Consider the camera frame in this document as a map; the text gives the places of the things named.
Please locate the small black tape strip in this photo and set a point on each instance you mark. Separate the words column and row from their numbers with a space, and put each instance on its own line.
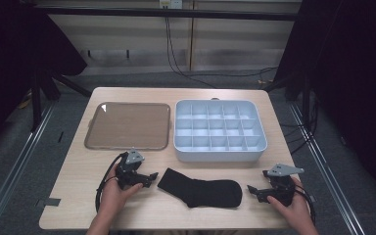
column 60, row 137

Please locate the black curtain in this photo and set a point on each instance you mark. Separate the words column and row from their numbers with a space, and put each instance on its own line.
column 9, row 58
column 352, row 81

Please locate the black sock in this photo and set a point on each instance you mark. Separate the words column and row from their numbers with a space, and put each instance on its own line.
column 205, row 192

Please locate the person's left hand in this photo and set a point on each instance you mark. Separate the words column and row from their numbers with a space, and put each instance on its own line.
column 112, row 199

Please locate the black horizontal bar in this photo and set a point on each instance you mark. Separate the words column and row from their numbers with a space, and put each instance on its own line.
column 143, row 13

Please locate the metal floor rail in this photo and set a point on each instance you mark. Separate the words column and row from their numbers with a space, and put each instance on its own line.
column 326, row 169
column 16, row 169

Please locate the white wall outlet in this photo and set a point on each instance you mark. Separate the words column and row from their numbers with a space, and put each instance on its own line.
column 171, row 3

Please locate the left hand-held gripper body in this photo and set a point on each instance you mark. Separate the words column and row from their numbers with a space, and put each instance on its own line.
column 129, row 171

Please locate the clear plastic lid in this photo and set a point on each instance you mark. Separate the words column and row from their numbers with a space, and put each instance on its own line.
column 129, row 125

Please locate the person's right hand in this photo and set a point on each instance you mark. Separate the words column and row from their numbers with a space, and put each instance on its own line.
column 297, row 210

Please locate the grey tape strip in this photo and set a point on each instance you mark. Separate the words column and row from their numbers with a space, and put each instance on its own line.
column 50, row 202
column 312, row 198

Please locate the pale divided storage box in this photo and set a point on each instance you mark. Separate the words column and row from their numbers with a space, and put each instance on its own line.
column 220, row 130

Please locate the black stand legs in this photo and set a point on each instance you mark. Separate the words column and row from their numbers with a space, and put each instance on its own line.
column 40, row 88
column 293, row 88

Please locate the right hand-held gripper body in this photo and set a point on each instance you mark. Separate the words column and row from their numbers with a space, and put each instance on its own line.
column 282, row 187

